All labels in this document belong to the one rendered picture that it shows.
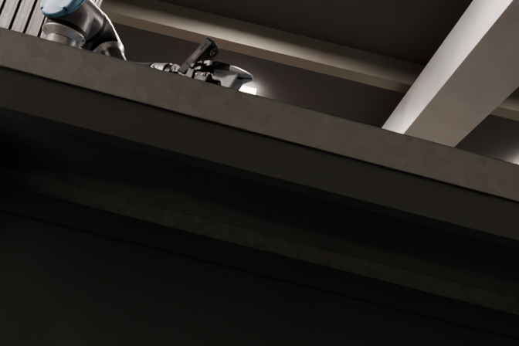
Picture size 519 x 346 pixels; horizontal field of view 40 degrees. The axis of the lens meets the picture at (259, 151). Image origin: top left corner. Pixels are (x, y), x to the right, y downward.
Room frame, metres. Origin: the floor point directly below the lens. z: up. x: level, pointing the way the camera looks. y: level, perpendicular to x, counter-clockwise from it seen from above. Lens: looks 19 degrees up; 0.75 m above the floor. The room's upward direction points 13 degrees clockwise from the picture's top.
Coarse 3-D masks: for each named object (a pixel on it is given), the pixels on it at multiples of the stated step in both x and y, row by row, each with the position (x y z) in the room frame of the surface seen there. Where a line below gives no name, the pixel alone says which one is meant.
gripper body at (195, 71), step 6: (168, 66) 1.56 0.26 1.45; (174, 66) 1.57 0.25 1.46; (192, 66) 1.54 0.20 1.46; (198, 66) 1.53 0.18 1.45; (174, 72) 1.58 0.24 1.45; (192, 72) 1.53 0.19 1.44; (198, 72) 1.53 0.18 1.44; (204, 72) 1.53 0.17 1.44; (210, 72) 1.53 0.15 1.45; (198, 78) 1.53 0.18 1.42; (204, 78) 1.52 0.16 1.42; (210, 78) 1.54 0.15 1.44
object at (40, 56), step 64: (0, 64) 0.67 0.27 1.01; (64, 64) 0.67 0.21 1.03; (128, 64) 0.67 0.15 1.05; (0, 128) 1.02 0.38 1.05; (256, 128) 0.68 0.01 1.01; (320, 128) 0.69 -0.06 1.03; (64, 192) 1.26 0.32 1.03; (128, 192) 1.22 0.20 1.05; (192, 192) 1.12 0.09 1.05; (256, 192) 1.03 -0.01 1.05; (512, 192) 0.70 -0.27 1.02; (320, 256) 1.29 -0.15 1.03; (384, 256) 1.24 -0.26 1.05; (448, 256) 1.14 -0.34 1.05; (512, 256) 1.05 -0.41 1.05
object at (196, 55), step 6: (204, 42) 1.55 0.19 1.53; (210, 42) 1.55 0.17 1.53; (198, 48) 1.56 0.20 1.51; (204, 48) 1.55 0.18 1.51; (210, 48) 1.55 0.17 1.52; (216, 48) 1.56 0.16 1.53; (192, 54) 1.56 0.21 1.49; (198, 54) 1.55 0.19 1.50; (204, 54) 1.56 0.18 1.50; (210, 54) 1.57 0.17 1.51; (216, 54) 1.58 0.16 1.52; (186, 60) 1.56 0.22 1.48; (192, 60) 1.56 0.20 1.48; (198, 60) 1.56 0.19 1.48; (186, 66) 1.56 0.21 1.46; (180, 72) 1.57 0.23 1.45; (186, 72) 1.56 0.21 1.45
